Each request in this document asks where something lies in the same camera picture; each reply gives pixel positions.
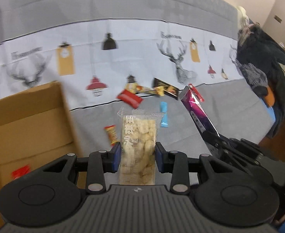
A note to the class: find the printed grey sofa cover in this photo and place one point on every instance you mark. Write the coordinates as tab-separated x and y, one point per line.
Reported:
95	47

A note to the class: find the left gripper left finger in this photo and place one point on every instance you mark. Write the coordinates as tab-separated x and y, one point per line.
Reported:
95	166

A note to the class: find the red snack packet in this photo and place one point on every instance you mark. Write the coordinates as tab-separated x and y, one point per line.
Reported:
129	98

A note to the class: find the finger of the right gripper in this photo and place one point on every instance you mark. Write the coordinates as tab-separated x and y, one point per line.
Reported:
246	147
215	142

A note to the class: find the purple silver snack bar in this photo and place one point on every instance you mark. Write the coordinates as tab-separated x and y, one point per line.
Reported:
197	113

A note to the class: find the dark clothes pile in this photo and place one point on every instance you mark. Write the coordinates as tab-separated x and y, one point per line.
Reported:
261	60

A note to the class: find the black brown chocolate packet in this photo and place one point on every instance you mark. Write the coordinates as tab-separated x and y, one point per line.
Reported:
169	90

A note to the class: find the clear rice cracker snack pack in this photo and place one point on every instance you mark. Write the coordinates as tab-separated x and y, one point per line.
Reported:
138	138

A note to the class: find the red white packet in box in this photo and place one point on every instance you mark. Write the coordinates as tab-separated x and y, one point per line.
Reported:
20	172

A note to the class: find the brown cardboard box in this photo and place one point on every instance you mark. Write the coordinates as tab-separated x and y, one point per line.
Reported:
36	127

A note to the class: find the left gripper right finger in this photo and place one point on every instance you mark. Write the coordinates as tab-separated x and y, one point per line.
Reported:
179	165

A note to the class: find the blue stick sachet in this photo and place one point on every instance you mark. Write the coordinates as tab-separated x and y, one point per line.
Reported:
163	110

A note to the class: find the thin red stick sachet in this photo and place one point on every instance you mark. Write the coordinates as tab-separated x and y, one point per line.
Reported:
196	93

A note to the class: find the small red gold candy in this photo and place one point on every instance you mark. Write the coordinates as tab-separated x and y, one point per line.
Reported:
112	135

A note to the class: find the yellow chocolate bar wrapper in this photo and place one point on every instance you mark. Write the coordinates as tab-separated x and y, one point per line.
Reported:
135	88

